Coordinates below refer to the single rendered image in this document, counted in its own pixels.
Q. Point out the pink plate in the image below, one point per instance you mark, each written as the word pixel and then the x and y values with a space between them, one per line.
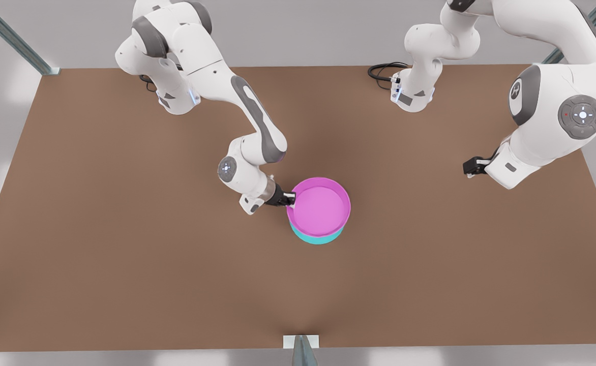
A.
pixel 319 206

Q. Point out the blue plate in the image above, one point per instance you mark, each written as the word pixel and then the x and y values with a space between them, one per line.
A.
pixel 316 239

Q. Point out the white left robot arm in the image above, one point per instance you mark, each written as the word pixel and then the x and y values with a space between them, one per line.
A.
pixel 547 127

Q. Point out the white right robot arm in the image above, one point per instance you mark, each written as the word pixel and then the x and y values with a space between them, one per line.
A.
pixel 257 118

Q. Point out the silver frame post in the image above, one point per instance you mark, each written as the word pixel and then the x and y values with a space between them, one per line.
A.
pixel 578 31
pixel 12 36
pixel 302 351

